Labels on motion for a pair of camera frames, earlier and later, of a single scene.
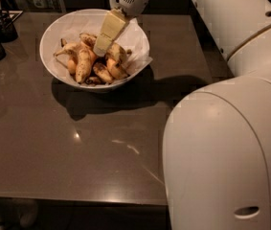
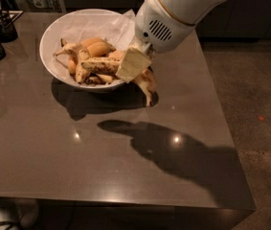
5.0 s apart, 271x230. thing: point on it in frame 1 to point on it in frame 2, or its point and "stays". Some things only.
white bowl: [94, 49] stays
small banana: [116, 70] to [95, 42]
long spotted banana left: [84, 60] stays
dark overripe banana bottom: [94, 80] stays
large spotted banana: [117, 51] to [109, 66]
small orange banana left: [72, 66] stays
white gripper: [129, 0] to [160, 28]
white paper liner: [134, 37] stays
